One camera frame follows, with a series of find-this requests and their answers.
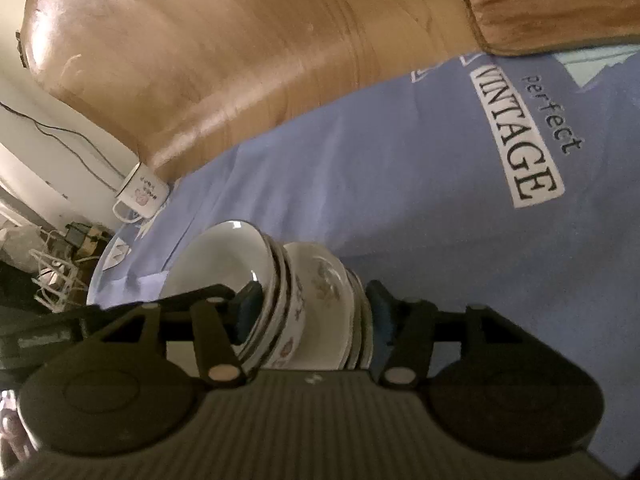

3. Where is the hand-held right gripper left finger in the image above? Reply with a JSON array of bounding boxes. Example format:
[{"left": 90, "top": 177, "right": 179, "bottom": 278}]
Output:
[{"left": 97, "top": 280, "right": 264, "bottom": 390}]

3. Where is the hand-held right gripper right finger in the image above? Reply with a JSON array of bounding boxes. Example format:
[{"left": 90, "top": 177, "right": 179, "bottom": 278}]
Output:
[{"left": 364, "top": 280, "right": 533, "bottom": 390}]

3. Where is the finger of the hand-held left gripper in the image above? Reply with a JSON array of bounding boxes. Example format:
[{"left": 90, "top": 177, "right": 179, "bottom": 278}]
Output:
[{"left": 102, "top": 284, "right": 236, "bottom": 321}]

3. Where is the white plate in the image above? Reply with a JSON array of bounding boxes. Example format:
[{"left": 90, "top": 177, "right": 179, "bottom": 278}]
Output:
[
  {"left": 285, "top": 242, "right": 353, "bottom": 371},
  {"left": 345, "top": 270, "right": 375, "bottom": 371}
]

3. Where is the white floral bowl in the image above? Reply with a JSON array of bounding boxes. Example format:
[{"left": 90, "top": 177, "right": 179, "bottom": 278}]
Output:
[
  {"left": 272, "top": 245, "right": 307, "bottom": 368},
  {"left": 159, "top": 220, "right": 273, "bottom": 356},
  {"left": 262, "top": 235, "right": 292, "bottom": 361}
]

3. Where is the person's left hand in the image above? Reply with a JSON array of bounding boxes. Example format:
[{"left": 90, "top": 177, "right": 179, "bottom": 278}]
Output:
[{"left": 0, "top": 390, "right": 26, "bottom": 463}]

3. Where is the clear plastic bag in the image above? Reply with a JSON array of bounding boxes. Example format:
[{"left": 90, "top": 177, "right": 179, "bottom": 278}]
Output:
[{"left": 0, "top": 225, "right": 43, "bottom": 271}]

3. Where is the white enamel mug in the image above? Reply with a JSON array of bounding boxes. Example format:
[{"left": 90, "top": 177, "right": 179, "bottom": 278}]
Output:
[{"left": 112, "top": 163, "right": 169, "bottom": 223}]

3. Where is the dark power adapter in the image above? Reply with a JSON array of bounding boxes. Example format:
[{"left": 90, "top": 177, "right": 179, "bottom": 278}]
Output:
[{"left": 65, "top": 222, "right": 113, "bottom": 261}]

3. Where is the blue printed blanket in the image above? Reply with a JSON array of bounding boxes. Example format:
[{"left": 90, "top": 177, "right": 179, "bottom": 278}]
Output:
[{"left": 85, "top": 45, "right": 640, "bottom": 476}]

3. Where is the wood-grain vinyl sheet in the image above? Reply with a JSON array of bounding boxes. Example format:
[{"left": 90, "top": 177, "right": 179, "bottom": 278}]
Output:
[{"left": 25, "top": 0, "right": 483, "bottom": 181}]

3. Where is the brown seat cushion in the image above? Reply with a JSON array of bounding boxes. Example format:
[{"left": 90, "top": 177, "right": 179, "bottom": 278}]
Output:
[{"left": 449, "top": 0, "right": 640, "bottom": 56}]

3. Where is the white wire rack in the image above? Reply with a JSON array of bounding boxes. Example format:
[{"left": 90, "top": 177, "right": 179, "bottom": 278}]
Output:
[{"left": 29, "top": 247, "right": 83, "bottom": 311}]

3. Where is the black cable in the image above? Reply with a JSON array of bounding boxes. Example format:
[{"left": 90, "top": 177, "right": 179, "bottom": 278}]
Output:
[{"left": 0, "top": 101, "right": 126, "bottom": 196}]

